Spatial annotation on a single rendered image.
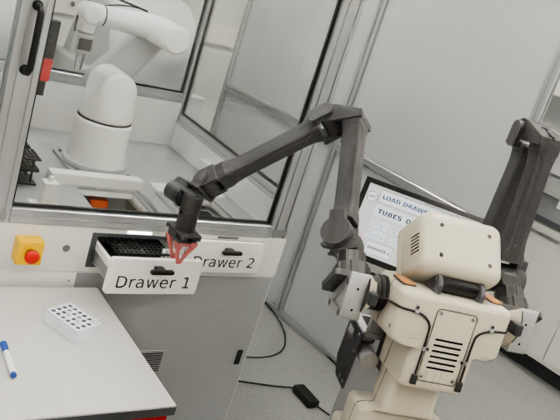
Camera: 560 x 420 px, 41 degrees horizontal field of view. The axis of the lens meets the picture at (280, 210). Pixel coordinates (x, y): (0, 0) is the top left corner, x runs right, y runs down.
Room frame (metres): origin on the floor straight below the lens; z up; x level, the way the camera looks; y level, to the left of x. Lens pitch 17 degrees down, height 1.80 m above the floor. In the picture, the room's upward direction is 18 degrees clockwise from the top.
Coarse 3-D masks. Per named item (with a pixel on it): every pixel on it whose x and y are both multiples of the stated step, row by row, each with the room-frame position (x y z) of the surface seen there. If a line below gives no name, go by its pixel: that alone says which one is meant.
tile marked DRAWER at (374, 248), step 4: (368, 240) 2.49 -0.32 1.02; (368, 244) 2.48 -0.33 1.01; (372, 244) 2.48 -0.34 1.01; (376, 244) 2.49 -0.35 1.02; (380, 244) 2.49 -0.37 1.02; (364, 248) 2.47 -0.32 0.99; (368, 248) 2.47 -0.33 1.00; (372, 248) 2.47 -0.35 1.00; (376, 248) 2.48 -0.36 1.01; (380, 248) 2.48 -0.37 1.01; (384, 248) 2.48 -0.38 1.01; (388, 248) 2.48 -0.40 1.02; (368, 252) 2.46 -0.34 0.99; (372, 252) 2.46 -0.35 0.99; (376, 252) 2.47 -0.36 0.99; (380, 252) 2.47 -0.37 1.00; (384, 252) 2.47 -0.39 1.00; (388, 252) 2.47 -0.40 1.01; (376, 256) 2.46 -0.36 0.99; (380, 256) 2.46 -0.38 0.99; (384, 256) 2.46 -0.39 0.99; (388, 256) 2.46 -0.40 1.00; (388, 260) 2.45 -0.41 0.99
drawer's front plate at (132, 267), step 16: (112, 256) 1.92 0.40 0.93; (112, 272) 1.91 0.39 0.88; (128, 272) 1.94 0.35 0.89; (144, 272) 1.97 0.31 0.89; (176, 272) 2.03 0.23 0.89; (192, 272) 2.06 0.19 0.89; (112, 288) 1.91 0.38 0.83; (128, 288) 1.94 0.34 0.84; (144, 288) 1.97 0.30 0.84; (160, 288) 2.00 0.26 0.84; (176, 288) 2.04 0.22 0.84; (192, 288) 2.07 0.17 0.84
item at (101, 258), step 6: (162, 240) 2.23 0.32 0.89; (96, 246) 2.04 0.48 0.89; (96, 252) 2.03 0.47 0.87; (102, 252) 2.00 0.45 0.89; (96, 258) 2.02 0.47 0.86; (102, 258) 1.99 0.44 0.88; (108, 258) 1.97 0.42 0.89; (96, 264) 2.01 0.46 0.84; (102, 264) 1.98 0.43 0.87; (102, 270) 1.97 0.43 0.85; (102, 276) 1.97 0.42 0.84
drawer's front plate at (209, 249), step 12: (204, 240) 2.25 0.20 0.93; (216, 240) 2.28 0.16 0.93; (192, 252) 2.22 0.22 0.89; (204, 252) 2.25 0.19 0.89; (216, 252) 2.27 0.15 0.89; (252, 252) 2.36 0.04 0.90; (204, 264) 2.25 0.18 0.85; (216, 264) 2.28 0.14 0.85; (240, 264) 2.34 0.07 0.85; (252, 264) 2.37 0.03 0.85
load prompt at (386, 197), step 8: (384, 192) 2.62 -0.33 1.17; (384, 200) 2.60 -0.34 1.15; (392, 200) 2.60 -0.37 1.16; (400, 200) 2.60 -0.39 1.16; (408, 200) 2.61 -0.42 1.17; (400, 208) 2.58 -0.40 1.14; (408, 208) 2.58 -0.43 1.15; (416, 208) 2.59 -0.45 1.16; (424, 208) 2.59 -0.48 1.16; (432, 208) 2.59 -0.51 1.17
